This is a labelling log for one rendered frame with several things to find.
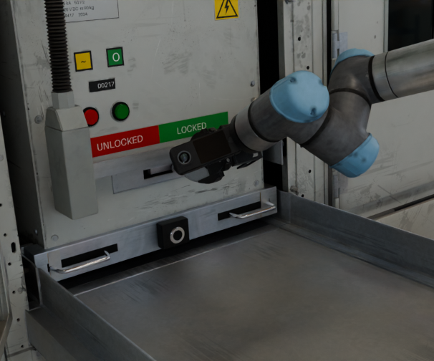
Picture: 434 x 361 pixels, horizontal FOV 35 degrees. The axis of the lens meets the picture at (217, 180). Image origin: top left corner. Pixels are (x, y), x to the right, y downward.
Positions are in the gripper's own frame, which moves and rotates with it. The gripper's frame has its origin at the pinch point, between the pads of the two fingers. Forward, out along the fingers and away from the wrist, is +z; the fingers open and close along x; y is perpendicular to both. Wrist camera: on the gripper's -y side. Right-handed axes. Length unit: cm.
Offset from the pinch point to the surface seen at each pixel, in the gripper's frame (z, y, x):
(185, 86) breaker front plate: -2.3, 5.2, 15.4
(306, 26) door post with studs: -10.9, 32.1, 20.5
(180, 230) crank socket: 7.5, -0.6, -9.2
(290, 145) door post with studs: 1.3, 27.3, 0.3
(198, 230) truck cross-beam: 10.9, 5.3, -9.9
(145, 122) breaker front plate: 0.6, -4.0, 10.8
